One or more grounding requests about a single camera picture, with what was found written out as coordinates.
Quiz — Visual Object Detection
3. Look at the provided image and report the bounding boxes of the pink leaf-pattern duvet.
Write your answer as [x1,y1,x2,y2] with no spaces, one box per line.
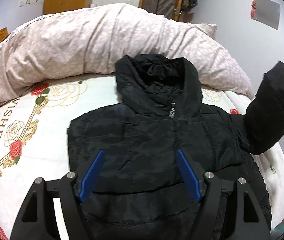
[0,3,254,106]

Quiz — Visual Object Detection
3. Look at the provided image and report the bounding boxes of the black hooded puffer jacket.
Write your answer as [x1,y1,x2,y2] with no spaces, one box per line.
[68,54,284,239]

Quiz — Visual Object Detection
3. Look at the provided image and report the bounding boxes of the grey wall panel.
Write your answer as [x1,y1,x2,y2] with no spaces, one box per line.
[250,0,280,30]

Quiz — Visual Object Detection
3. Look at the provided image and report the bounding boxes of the white rose-print bed blanket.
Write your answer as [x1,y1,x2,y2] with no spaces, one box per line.
[0,73,284,239]

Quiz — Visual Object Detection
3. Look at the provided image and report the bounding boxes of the hanging dark bags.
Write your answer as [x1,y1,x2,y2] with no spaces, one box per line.
[181,0,198,12]

